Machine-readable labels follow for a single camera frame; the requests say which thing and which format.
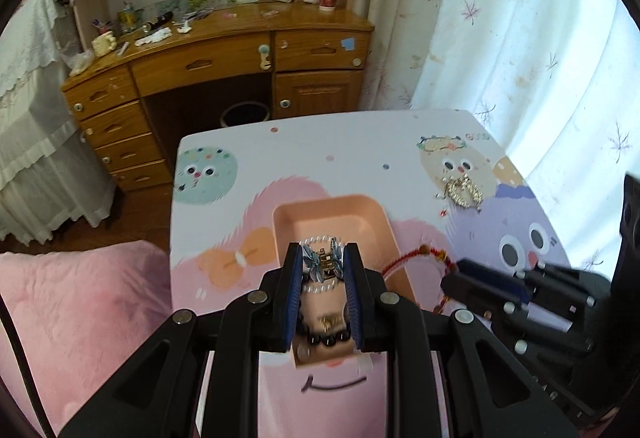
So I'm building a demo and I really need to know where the black trash bin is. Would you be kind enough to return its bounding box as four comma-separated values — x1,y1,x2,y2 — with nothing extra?
221,101,273,129

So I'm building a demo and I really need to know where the red string bracelet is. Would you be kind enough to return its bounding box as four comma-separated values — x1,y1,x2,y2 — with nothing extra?
382,244,458,315

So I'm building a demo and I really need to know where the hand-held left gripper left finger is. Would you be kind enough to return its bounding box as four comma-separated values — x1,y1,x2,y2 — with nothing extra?
59,242,306,438

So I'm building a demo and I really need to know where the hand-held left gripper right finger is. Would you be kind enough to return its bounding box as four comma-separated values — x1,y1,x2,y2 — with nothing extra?
342,242,578,438

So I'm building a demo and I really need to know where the peach plastic tray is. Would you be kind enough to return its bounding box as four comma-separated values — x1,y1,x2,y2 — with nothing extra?
272,194,419,371

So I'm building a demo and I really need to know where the black bead bracelet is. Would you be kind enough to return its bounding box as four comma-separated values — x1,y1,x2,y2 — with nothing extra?
295,305,359,349

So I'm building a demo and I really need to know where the cartoon monster tablecloth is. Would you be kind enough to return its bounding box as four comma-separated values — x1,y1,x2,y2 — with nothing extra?
170,108,571,438

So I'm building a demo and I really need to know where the clear plastic bag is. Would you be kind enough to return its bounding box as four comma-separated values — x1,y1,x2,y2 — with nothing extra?
67,49,95,77

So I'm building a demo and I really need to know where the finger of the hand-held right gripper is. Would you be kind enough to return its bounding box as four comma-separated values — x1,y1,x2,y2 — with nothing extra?
440,272,596,360
452,258,598,311

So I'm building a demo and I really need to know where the beige curtain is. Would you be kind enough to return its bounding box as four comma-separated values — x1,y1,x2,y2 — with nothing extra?
345,0,461,112

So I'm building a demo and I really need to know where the white crumpled tube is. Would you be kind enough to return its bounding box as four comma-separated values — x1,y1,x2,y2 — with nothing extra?
135,29,174,48

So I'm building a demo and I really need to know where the black flashlight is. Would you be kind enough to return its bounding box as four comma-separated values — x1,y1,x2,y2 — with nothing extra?
142,10,175,32

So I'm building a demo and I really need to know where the blue butterfly hair clip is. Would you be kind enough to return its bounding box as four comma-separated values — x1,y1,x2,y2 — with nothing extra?
300,238,347,283

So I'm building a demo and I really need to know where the white lace cover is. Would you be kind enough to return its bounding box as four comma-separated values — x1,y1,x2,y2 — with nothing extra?
0,0,119,246

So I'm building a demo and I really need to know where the white pearl bracelet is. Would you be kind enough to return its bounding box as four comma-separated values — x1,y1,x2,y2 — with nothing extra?
299,234,351,297

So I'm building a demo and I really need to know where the green glass jar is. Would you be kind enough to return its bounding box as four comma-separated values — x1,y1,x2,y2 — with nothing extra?
117,3,139,32

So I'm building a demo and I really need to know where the white floral curtain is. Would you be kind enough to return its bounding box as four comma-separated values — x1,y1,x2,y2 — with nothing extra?
410,0,640,269

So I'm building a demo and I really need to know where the wooden desk with drawers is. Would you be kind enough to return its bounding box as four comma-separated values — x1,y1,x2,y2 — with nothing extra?
61,0,376,193

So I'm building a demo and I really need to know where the cream mug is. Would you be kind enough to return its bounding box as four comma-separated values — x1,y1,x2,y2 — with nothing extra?
91,29,117,57

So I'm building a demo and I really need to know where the black cable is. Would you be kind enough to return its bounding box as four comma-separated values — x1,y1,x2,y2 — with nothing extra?
0,293,54,438

